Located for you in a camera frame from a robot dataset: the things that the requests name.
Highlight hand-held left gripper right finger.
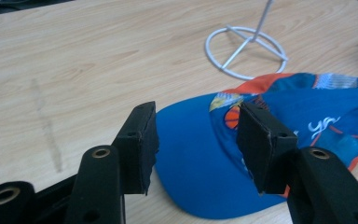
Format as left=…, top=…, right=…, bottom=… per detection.
left=235, top=101, right=299, bottom=195

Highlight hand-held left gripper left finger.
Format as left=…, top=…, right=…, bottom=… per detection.
left=111, top=100, right=160, bottom=196

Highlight blue baseball cap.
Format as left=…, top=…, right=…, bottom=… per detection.
left=154, top=72, right=358, bottom=220

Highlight white wire hat stand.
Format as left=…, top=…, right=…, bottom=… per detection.
left=204, top=0, right=289, bottom=81

